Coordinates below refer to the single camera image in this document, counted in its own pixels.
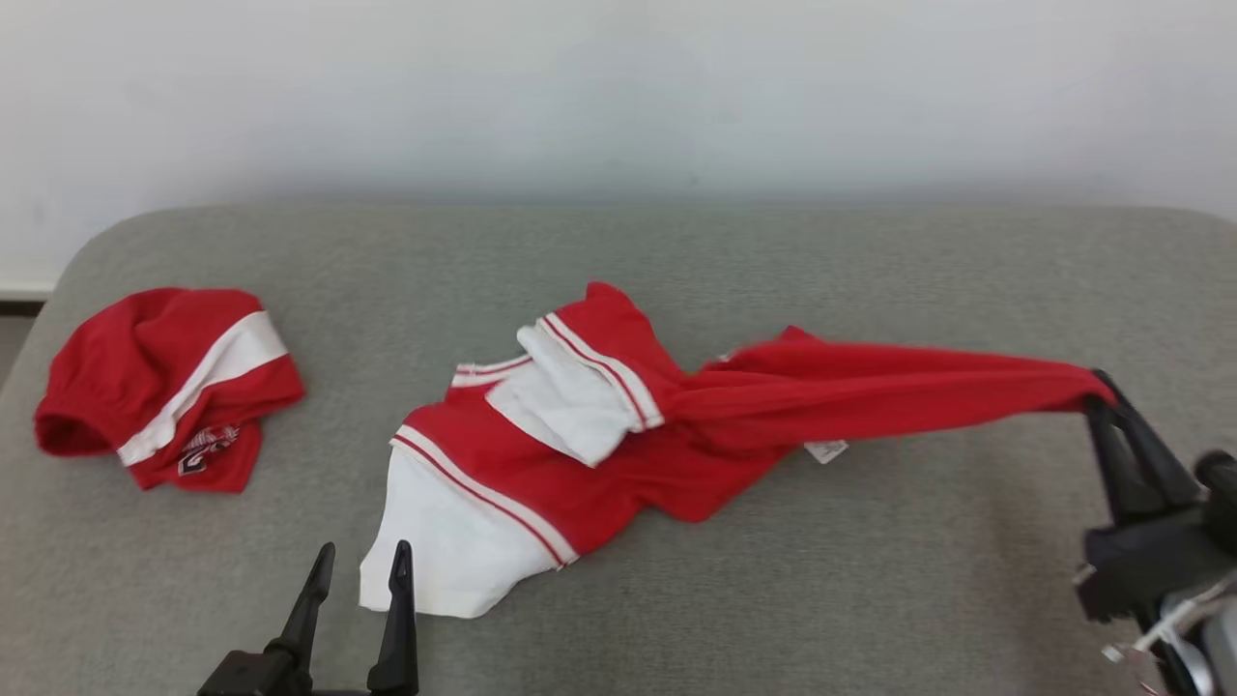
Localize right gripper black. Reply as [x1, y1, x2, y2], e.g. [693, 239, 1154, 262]
[1075, 369, 1237, 622]

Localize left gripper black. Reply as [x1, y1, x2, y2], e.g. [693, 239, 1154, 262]
[268, 540, 419, 696]

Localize red shorts with white stripe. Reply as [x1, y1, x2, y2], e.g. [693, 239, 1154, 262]
[34, 287, 306, 494]

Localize red jersey with white sleeves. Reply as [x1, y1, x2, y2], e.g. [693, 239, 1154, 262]
[360, 281, 1118, 620]

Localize grey fabric sofa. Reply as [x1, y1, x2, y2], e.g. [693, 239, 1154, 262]
[0, 205, 1237, 696]

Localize thin red white wires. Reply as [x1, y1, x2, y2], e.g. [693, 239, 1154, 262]
[1102, 580, 1237, 696]

